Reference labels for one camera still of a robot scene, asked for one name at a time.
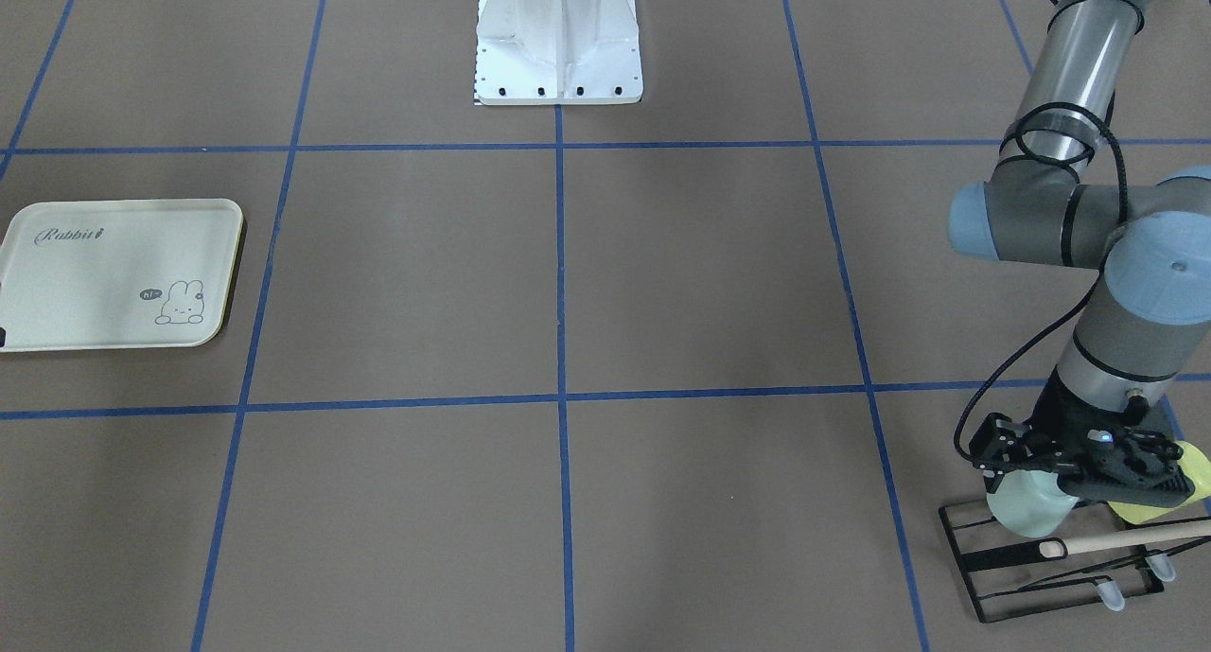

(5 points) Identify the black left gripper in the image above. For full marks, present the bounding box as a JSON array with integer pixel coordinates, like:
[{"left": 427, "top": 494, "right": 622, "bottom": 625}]
[{"left": 1027, "top": 371, "right": 1188, "bottom": 507}]

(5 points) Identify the light green cup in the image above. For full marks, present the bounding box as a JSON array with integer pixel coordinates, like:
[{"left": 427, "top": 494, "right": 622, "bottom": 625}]
[{"left": 985, "top": 470, "right": 1080, "bottom": 538}]

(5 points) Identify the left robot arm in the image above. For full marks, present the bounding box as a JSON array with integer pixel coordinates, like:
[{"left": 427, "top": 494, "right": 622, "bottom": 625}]
[{"left": 948, "top": 0, "right": 1209, "bottom": 520}]

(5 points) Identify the yellow cup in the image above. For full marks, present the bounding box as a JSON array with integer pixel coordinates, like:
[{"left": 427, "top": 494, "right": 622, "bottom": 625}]
[{"left": 1108, "top": 441, "right": 1210, "bottom": 524}]

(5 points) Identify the cream rabbit tray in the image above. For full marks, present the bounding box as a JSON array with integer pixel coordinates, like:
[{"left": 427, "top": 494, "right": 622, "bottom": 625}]
[{"left": 1, "top": 198, "right": 245, "bottom": 353}]

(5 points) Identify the wooden rack handle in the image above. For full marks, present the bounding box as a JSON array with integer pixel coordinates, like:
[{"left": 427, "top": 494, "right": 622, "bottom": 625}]
[{"left": 1037, "top": 519, "right": 1210, "bottom": 560}]

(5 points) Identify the black wire cup rack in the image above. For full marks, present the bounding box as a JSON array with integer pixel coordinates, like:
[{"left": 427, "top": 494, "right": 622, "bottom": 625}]
[{"left": 936, "top": 501, "right": 1167, "bottom": 625}]

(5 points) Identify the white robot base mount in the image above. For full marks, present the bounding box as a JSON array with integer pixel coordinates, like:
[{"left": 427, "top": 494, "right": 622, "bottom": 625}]
[{"left": 474, "top": 0, "right": 644, "bottom": 105}]

